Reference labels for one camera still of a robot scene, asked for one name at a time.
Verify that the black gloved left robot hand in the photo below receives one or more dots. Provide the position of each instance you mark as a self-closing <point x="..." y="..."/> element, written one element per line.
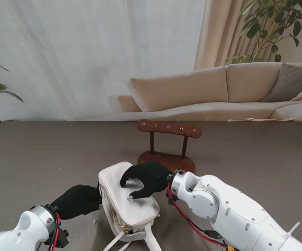
<point x="80" y="201"/>

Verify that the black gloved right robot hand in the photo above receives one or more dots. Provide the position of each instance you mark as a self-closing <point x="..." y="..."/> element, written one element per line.
<point x="153" y="177"/>

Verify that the white leather bag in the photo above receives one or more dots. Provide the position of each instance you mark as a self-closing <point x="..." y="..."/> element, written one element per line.
<point x="135" y="211"/>

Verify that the brown wooden jewelry stand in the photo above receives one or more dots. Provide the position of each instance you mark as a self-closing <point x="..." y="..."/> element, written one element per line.
<point x="166" y="128"/>

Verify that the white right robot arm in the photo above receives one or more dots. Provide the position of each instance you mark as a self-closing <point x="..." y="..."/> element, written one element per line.
<point x="232" y="209"/>

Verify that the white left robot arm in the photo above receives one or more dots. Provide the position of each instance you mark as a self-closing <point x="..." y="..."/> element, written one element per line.
<point x="15" y="235"/>

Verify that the beige sofa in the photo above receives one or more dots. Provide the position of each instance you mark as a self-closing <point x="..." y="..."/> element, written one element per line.
<point x="182" y="89"/>

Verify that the white sheer curtain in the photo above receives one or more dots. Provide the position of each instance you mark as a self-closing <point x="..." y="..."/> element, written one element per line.
<point x="88" y="52"/>

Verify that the white zip tie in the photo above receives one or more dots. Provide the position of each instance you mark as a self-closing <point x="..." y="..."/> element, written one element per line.
<point x="293" y="228"/>

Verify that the beige curtain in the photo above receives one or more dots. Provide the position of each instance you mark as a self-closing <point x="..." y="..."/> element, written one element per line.
<point x="219" y="39"/>

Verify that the grey cushion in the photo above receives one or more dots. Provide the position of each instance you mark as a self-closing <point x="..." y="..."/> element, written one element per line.
<point x="289" y="83"/>

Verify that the tall leafy ficus plant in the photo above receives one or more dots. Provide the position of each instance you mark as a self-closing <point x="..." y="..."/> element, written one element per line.
<point x="253" y="26"/>

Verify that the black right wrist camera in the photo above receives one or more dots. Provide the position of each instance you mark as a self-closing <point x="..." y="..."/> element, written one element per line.
<point x="172" y="200"/>

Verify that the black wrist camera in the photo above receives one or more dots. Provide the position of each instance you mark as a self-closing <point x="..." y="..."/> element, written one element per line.
<point x="172" y="200"/>
<point x="62" y="238"/>

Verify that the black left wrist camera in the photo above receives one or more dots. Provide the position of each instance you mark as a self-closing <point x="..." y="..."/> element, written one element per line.
<point x="62" y="238"/>

